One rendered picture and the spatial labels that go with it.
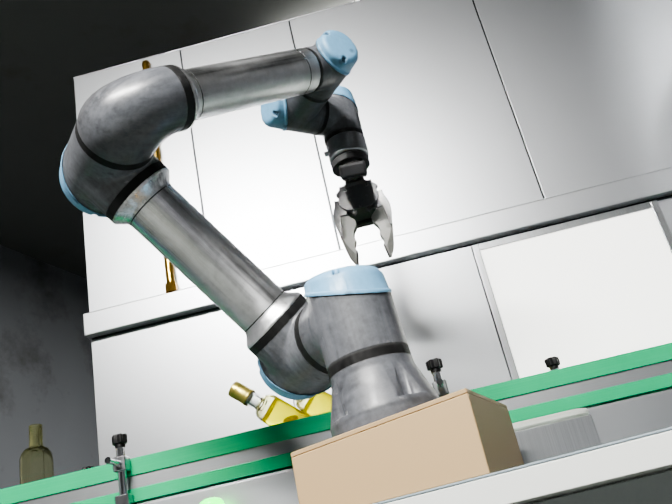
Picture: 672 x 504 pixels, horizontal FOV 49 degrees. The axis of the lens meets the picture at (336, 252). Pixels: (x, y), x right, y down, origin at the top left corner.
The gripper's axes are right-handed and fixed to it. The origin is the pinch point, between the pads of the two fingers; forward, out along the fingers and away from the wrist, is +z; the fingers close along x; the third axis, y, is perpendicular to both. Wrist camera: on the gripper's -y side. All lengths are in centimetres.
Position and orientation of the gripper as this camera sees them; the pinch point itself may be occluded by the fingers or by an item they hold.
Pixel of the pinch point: (371, 252)
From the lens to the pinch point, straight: 129.3
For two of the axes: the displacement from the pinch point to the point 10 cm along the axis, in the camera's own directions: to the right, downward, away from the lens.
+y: 1.5, 3.8, 9.1
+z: 2.0, 8.9, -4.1
